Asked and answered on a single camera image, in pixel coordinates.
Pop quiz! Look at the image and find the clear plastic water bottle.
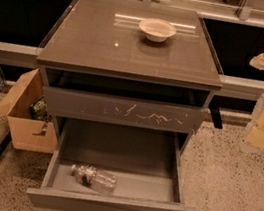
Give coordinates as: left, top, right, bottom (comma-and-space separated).
71, 164, 118, 195

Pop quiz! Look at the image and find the closed scratched grey drawer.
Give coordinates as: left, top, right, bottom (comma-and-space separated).
43, 86, 207, 134

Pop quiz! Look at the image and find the grey drawer cabinet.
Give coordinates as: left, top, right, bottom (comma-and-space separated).
25, 0, 236, 152

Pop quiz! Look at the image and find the open grey lower drawer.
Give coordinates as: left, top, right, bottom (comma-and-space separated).
27, 119, 196, 211

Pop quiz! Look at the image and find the white bowl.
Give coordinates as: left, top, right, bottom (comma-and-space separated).
139, 18, 177, 43

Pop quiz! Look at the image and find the green snack bag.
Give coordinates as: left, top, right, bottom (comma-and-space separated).
30, 97, 48, 121

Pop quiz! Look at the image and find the open cardboard box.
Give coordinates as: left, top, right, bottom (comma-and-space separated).
0, 69, 58, 154

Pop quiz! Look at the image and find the grey horizontal railing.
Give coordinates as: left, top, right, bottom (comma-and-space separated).
0, 42, 264, 101

